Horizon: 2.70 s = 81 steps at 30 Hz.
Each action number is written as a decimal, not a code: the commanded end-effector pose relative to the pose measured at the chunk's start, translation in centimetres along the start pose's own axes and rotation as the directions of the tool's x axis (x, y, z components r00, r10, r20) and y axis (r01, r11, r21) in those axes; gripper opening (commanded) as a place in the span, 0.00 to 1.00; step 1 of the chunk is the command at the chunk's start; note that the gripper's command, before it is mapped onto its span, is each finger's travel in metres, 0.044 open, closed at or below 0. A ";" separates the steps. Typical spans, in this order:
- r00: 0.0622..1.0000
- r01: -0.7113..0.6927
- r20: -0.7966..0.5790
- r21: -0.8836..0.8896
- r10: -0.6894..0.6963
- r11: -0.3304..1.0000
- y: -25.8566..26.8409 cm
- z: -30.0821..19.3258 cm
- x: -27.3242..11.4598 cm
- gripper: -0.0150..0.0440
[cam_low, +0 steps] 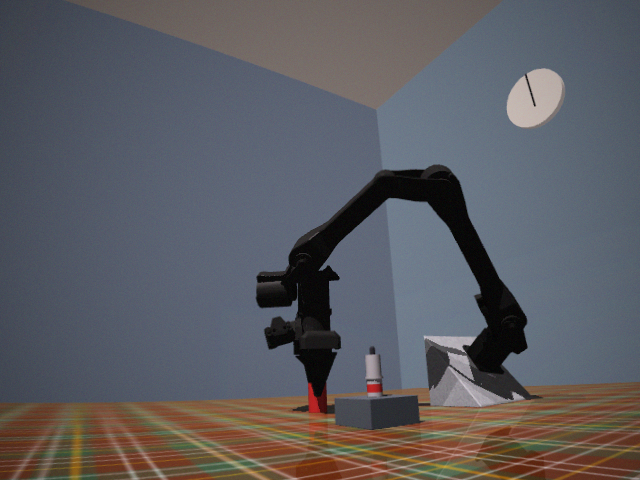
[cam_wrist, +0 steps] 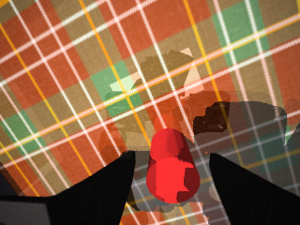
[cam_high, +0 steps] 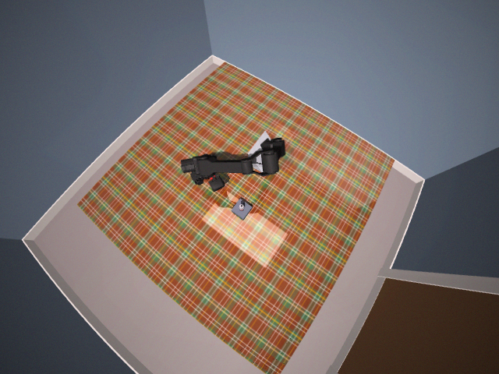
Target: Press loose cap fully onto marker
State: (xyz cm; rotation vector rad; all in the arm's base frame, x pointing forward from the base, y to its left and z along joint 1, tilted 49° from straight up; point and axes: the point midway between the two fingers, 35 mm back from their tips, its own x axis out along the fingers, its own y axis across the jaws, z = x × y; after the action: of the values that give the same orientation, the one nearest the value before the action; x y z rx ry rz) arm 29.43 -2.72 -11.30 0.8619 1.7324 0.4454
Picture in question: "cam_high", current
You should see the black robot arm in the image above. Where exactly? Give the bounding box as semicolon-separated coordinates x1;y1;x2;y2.
181;138;286;185

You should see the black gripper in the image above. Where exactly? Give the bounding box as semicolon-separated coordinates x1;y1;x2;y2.
208;173;225;192

